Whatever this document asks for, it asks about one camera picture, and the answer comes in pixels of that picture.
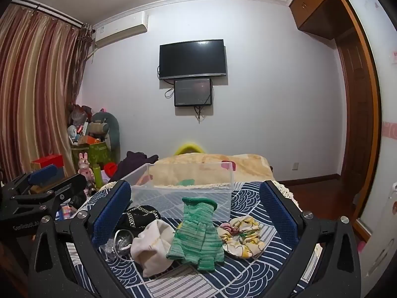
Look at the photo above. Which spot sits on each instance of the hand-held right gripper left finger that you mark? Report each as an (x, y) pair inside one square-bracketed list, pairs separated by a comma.
[(111, 214)]

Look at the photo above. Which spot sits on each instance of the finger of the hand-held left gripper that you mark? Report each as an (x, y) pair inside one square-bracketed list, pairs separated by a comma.
[(73, 184), (43, 174)]

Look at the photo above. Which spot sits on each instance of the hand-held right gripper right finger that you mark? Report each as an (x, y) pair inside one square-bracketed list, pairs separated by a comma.
[(279, 215)]

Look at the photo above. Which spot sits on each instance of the floral fabric scrunchie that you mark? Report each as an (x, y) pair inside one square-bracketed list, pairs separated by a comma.
[(245, 242)]

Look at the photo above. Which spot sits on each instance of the clear plastic storage box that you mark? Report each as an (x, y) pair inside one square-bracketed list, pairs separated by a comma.
[(155, 198)]

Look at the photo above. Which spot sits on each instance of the white sock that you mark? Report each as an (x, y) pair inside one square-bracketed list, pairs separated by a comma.
[(152, 248)]

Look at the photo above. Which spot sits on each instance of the green knitted glove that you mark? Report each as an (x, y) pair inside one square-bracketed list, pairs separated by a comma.
[(195, 239)]

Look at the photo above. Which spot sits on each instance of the red box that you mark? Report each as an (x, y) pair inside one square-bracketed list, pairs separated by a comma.
[(46, 161)]

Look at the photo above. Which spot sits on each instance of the pink bunny toy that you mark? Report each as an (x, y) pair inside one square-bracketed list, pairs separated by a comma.
[(83, 166)]

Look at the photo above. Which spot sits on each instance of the white crochet cloth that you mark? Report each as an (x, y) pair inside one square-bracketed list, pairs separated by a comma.
[(287, 194)]

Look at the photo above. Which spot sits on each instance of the green bottle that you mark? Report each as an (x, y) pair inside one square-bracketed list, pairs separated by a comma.
[(98, 177)]

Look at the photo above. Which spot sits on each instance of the clear plastic bag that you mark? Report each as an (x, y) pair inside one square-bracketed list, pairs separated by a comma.
[(121, 239)]

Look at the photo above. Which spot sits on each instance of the green paper bag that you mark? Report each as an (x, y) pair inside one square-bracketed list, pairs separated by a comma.
[(93, 153)]

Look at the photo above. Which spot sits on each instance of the red cloth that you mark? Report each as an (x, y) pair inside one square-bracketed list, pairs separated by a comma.
[(110, 169)]

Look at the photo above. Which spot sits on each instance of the dark purple cloth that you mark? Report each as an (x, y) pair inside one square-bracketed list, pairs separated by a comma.
[(133, 161)]

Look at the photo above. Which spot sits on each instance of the pile of toys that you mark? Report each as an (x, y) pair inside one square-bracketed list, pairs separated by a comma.
[(79, 125)]

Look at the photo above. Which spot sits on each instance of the beige fleece blanket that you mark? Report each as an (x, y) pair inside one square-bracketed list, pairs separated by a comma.
[(248, 164)]

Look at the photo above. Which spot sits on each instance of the grey-green plush dinosaur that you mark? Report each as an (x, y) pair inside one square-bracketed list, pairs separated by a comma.
[(110, 130)]

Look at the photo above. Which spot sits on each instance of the small green cloth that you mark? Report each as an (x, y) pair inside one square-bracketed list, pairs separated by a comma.
[(185, 182)]

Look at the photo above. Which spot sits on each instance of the striped brown curtain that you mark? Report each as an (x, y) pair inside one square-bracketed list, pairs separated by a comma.
[(34, 93)]

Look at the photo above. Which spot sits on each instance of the yellow plastic chair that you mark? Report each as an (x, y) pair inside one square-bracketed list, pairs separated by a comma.
[(189, 147)]

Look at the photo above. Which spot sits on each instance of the blue wave-pattern blanket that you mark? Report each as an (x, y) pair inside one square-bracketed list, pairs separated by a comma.
[(192, 285)]

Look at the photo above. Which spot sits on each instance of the brown wooden door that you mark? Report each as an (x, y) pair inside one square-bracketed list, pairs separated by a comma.
[(353, 108)]

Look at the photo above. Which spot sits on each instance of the white sliding wardrobe door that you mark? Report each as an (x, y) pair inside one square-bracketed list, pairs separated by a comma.
[(384, 130)]

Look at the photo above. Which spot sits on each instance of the white air conditioner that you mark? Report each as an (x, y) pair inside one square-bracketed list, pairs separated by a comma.
[(121, 28)]

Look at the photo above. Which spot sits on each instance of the wooden overhead cabinet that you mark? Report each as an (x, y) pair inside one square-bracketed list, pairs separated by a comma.
[(316, 3)]

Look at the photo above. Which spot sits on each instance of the white wall outlet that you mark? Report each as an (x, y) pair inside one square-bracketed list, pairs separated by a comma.
[(295, 166)]

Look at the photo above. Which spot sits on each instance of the small black wall monitor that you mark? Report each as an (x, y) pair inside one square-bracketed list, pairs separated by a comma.
[(193, 92)]

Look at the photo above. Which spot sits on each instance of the wall-mounted black television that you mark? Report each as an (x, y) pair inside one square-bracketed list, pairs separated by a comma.
[(192, 59)]

